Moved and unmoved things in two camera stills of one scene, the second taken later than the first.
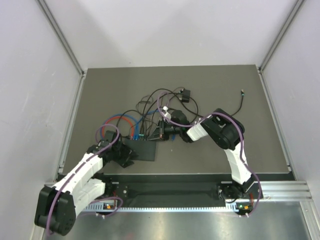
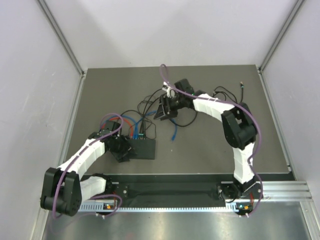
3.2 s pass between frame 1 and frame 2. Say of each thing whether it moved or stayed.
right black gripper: moved
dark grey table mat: stayed
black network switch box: stayed
